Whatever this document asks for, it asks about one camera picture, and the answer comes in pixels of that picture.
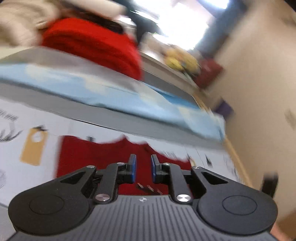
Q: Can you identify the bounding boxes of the white folded blanket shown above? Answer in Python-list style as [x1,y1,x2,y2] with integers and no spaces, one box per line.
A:
[85,0,126,15]

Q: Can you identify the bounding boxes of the dark red knit sweater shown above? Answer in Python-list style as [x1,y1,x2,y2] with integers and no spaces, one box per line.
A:
[56,135,193,195]

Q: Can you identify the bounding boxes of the light blue sheet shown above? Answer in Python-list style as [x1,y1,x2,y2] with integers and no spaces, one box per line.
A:
[0,49,226,142]

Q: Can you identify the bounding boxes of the yellow plush toy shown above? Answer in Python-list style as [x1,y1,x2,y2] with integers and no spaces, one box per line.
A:
[164,44,200,73]

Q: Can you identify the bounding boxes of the purple bag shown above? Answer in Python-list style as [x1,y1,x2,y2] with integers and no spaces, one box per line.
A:
[215,99,234,119]

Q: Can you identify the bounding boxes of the blue curtain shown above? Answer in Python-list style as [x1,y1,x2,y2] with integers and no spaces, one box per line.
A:
[202,0,245,59]

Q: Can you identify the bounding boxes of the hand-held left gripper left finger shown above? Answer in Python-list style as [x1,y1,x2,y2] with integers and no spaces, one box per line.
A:
[58,154,137,205]

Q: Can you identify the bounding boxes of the window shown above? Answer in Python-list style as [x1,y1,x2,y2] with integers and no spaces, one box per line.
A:
[132,0,230,50]

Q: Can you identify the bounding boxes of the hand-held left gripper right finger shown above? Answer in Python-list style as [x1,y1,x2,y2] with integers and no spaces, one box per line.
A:
[150,154,231,205]

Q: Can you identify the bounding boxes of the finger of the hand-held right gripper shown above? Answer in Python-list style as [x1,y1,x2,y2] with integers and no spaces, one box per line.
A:
[262,173,279,198]

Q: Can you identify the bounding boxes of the dark red pillow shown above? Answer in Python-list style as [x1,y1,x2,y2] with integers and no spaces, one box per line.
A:
[194,58,224,90]

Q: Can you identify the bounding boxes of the deer print bed sheet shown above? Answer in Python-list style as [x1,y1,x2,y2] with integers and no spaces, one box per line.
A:
[0,98,242,207]

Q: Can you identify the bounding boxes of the dark teal shark plush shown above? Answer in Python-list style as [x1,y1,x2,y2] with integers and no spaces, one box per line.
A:
[128,0,161,45]

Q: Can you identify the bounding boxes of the red folded quilt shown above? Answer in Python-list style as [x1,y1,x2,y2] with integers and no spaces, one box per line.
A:
[41,18,143,81]

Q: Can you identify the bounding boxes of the cream folded blanket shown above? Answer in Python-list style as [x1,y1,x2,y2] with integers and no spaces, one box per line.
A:
[0,0,55,48]

